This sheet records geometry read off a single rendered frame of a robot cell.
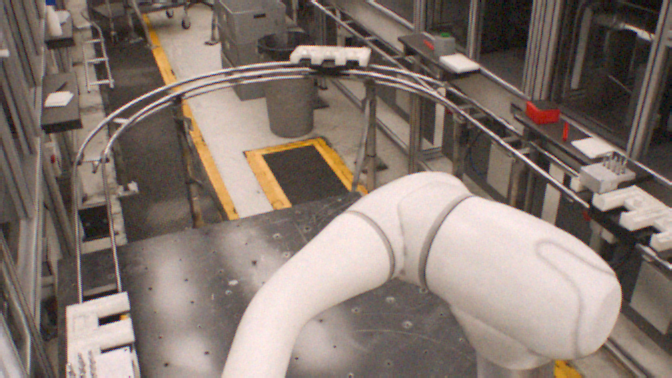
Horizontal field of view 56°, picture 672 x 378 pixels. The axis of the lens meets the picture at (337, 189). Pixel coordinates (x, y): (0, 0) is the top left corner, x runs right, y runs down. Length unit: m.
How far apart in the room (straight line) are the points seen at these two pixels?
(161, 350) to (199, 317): 0.15
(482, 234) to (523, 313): 0.09
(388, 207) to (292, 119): 3.40
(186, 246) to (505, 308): 1.55
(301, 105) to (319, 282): 3.45
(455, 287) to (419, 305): 1.11
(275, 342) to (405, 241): 0.21
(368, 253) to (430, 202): 0.10
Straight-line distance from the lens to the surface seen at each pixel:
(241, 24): 4.64
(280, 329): 0.64
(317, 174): 3.76
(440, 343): 1.74
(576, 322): 0.70
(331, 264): 0.71
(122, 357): 1.44
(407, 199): 0.77
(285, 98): 4.08
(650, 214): 2.01
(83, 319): 1.62
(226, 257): 2.05
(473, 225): 0.72
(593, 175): 2.05
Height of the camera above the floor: 1.91
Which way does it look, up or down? 32 degrees down
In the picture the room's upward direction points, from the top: 2 degrees counter-clockwise
